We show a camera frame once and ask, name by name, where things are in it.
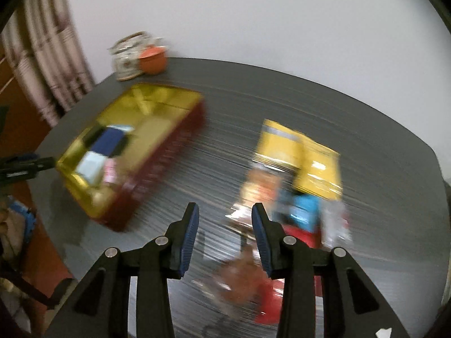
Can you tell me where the brown snack in clear wrapper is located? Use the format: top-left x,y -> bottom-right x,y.
211,250 -> 269,308

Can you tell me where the clear white snack packet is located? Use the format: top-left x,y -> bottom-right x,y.
320,201 -> 353,251

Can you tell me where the red tin box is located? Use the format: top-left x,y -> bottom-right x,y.
56,83 -> 207,233

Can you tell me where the patterned teapot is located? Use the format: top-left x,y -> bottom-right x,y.
109,32 -> 166,81

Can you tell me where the orange printed snack packet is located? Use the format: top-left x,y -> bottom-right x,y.
240,168 -> 283,214

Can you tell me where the orange clay cup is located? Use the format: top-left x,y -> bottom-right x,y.
137,46 -> 169,75

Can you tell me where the striped pink curtain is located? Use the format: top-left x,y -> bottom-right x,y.
0,0 -> 96,127

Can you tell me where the yellow snack packet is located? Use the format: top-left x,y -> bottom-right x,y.
255,119 -> 306,184
294,137 -> 345,202

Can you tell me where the pale blue snack packet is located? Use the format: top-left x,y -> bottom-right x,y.
75,151 -> 107,186

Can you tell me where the dark blue snack packet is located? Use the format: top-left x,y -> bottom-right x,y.
86,127 -> 129,158

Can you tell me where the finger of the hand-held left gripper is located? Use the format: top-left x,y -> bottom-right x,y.
0,153 -> 56,185

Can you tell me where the red snack packet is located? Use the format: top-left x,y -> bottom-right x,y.
254,224 -> 323,324

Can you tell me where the blue plastic object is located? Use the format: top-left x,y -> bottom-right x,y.
7,201 -> 38,248

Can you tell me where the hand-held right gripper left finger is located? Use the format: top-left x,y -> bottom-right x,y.
44,202 -> 200,338

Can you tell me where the pink snack packet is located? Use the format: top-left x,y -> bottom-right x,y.
103,159 -> 119,184

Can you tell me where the light blue snack packet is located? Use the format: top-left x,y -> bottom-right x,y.
282,188 -> 323,234

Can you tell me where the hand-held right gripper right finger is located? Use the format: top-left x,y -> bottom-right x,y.
251,202 -> 411,338

